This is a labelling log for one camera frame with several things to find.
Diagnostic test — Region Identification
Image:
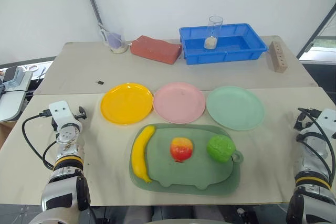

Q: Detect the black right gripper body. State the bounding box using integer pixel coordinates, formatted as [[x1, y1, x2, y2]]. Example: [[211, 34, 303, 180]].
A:
[[293, 107, 320, 132]]

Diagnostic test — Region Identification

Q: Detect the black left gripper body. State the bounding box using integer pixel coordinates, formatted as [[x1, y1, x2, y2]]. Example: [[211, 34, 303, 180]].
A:
[[71, 105, 88, 121]]

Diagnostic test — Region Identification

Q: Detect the yellow plastic plate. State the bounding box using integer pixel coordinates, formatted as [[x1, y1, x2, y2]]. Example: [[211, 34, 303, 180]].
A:
[[100, 82, 154, 126]]

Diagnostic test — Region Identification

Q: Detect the green plastic plate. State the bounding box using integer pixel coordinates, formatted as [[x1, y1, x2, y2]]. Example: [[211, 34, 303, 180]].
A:
[[206, 86, 265, 131]]

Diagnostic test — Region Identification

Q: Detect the pink plastic plate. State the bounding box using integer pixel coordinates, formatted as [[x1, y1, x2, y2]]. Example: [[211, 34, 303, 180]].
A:
[[153, 82, 206, 124]]

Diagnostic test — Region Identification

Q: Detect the wooden block with holes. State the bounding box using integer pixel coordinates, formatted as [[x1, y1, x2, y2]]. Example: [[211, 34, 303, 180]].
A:
[[266, 40, 289, 73]]

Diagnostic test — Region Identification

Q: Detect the yellow banana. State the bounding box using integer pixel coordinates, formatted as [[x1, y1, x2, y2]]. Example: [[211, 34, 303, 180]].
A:
[[131, 125, 156, 184]]

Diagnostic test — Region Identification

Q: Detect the clear glass with spoon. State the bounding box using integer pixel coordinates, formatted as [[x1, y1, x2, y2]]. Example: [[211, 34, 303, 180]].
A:
[[98, 24, 130, 55]]

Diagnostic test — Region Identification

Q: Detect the grey device with screen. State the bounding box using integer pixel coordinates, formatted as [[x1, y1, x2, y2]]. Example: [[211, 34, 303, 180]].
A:
[[1, 66, 25, 89]]

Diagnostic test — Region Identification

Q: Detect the green bell pepper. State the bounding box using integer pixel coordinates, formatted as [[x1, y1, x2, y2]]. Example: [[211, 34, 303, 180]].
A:
[[206, 134, 237, 163]]

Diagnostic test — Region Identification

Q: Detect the dark slanted pole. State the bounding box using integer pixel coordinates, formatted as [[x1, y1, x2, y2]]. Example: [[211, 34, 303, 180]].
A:
[[296, 6, 336, 59]]

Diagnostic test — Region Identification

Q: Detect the red brick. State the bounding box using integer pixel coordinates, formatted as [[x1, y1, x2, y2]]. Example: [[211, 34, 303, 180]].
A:
[[130, 35, 183, 66]]

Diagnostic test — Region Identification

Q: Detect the blue plastic bin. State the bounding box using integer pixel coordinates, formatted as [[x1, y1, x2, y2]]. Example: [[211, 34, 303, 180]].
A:
[[178, 23, 269, 66]]

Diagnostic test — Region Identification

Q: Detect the red and yellow peach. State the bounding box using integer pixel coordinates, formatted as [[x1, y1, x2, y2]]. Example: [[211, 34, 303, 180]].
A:
[[170, 136, 194, 163]]

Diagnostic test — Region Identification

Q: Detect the green bus-shaped cutting board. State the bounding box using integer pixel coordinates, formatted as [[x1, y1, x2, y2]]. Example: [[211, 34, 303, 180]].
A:
[[145, 127, 244, 190]]

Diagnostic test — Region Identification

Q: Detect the dark green rectangular tray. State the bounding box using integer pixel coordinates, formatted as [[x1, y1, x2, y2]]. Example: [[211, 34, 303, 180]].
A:
[[128, 123, 241, 196]]

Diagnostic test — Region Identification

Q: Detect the tall clear glass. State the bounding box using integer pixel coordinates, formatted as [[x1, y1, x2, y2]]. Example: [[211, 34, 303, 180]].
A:
[[204, 15, 224, 50]]

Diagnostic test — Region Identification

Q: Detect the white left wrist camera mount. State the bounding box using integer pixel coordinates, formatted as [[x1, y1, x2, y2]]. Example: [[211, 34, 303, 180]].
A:
[[48, 100, 81, 131]]

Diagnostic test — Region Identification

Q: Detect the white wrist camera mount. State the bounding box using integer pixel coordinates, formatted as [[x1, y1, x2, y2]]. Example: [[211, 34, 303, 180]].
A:
[[316, 108, 336, 140], [48, 100, 81, 131]]

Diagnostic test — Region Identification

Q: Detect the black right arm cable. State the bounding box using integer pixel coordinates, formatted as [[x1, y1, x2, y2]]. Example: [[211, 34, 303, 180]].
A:
[[299, 107, 333, 180]]

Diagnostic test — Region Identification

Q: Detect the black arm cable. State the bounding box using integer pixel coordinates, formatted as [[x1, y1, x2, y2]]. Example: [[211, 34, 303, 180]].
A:
[[299, 107, 333, 180], [22, 109, 57, 171]]

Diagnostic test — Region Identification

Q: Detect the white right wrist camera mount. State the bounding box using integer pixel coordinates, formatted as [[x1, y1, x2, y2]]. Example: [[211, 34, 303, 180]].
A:
[[316, 108, 336, 140]]

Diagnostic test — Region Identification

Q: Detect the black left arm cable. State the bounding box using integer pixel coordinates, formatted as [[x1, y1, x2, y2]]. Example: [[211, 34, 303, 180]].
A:
[[22, 109, 57, 171]]

